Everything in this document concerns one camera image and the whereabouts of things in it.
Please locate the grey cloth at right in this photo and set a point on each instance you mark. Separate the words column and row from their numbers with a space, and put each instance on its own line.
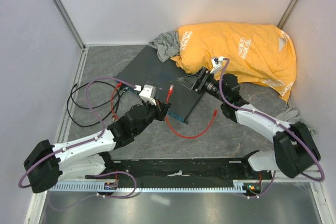
column 292, row 116

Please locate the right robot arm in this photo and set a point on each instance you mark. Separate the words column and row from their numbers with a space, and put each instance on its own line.
column 294, row 148

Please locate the dark grey network switch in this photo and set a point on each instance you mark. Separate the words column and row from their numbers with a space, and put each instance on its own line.
column 146, row 68

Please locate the grey cloth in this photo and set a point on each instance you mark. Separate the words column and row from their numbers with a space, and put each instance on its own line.
column 166, row 44
column 292, row 116

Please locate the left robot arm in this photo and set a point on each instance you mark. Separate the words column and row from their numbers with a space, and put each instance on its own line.
column 48, row 163

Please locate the grey cloth at back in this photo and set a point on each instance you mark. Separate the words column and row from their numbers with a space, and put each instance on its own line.
column 166, row 44

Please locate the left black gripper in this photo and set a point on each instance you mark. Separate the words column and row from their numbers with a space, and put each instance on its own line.
column 159, row 108

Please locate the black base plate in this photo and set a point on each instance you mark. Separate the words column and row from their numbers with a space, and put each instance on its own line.
column 183, row 173

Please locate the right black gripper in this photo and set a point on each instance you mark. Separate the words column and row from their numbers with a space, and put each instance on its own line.
column 205, row 75

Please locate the yellow printed fabric bag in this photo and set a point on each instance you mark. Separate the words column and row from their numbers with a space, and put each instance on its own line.
column 259, row 54

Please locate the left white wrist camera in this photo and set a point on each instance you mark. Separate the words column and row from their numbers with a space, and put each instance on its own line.
column 146, row 93

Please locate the slotted cable duct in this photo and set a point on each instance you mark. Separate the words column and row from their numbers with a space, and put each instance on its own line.
column 104, row 187

